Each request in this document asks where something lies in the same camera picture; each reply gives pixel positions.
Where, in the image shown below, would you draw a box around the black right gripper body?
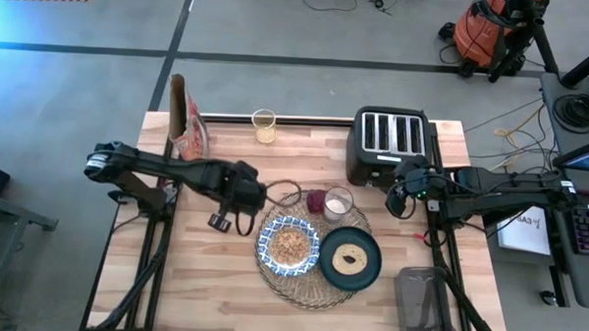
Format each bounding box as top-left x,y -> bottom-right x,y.
391,155 -> 446,202

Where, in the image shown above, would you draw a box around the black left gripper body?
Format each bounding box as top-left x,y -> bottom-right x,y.
208,159 -> 270,218

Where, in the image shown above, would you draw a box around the clear glass with milk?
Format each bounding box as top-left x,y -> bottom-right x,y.
322,186 -> 355,226

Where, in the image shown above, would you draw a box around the round bagel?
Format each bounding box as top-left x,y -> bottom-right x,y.
330,241 -> 370,278

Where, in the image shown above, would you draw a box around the red snack bag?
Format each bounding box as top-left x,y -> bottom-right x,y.
166,73 -> 213,163

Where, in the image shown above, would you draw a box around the red apple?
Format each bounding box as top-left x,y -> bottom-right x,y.
304,188 -> 327,216

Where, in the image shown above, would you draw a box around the blue floral paper bowl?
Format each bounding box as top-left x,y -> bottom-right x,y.
253,213 -> 322,279

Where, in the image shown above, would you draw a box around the dark green plate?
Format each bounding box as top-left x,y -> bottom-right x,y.
317,224 -> 385,294

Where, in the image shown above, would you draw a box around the round woven straw placemat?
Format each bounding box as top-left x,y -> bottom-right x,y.
250,185 -> 374,313

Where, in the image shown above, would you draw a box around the black four-slot toaster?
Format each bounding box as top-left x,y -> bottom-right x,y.
344,104 -> 436,191

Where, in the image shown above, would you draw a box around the cereal pieces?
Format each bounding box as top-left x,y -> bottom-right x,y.
268,226 -> 312,266

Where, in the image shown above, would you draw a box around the clear plastic container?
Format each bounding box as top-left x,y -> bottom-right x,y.
391,265 -> 459,331

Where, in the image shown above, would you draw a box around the white paper sign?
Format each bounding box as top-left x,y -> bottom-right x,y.
495,204 -> 555,257

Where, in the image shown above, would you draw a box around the orange shop vacuum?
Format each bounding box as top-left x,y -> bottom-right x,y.
448,0 -> 543,81

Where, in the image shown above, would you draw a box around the grey side desk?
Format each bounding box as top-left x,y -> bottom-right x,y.
0,158 -> 62,325

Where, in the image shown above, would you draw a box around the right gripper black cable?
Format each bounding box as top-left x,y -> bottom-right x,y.
394,191 -> 420,222

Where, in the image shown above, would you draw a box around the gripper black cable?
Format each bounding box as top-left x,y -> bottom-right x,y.
394,191 -> 420,222
232,176 -> 304,240

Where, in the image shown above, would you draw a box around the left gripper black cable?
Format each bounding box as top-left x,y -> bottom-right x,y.
232,176 -> 304,240

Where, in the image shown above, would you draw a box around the yellow floor cable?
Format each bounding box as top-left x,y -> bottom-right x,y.
479,99 -> 549,175

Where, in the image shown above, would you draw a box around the coiled black cable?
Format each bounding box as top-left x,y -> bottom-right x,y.
550,92 -> 589,131

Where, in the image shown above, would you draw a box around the black floor cable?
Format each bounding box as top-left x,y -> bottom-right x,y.
300,0 -> 401,17

